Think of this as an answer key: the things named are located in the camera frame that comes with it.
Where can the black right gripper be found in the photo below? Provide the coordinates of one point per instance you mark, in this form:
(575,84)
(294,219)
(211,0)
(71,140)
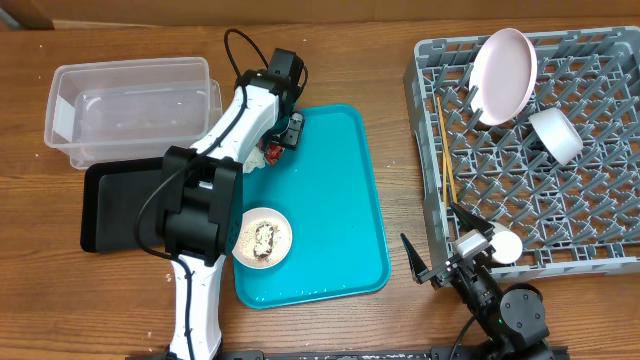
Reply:
(445,269)

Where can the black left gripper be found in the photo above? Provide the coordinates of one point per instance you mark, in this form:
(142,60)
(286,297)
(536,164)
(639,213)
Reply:
(294,134)

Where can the white cup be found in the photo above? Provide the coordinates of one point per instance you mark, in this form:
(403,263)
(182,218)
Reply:
(507,245)

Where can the red snack wrapper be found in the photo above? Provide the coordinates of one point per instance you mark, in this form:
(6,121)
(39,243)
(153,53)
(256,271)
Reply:
(273,153)

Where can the wooden chopstick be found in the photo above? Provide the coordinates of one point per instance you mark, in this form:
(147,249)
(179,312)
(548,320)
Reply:
(444,177)
(443,131)

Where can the grey dish rack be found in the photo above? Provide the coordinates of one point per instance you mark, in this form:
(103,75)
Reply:
(578,218)

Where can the white bowl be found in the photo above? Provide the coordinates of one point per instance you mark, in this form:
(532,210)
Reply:
(557,134)

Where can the large pink plate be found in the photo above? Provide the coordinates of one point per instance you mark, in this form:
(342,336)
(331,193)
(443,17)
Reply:
(504,75)

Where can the white tissue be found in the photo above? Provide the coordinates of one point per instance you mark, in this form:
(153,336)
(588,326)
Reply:
(254,161)

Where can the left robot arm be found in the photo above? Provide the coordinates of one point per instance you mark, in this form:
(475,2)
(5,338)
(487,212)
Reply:
(200,199)

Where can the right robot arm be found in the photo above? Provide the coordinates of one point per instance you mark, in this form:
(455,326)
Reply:
(504,324)

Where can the teal tray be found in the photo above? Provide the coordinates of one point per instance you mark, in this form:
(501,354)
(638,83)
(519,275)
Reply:
(326,190)

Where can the clear plastic bin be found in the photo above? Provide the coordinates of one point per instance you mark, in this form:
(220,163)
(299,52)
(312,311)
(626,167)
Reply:
(131,109)

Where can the small pink plate with food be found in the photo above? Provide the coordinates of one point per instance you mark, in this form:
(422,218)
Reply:
(265,239)

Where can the black bin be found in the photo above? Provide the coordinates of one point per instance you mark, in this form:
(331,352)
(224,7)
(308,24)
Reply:
(114,193)

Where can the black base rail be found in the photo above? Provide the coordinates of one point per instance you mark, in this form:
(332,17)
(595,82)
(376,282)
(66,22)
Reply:
(435,353)

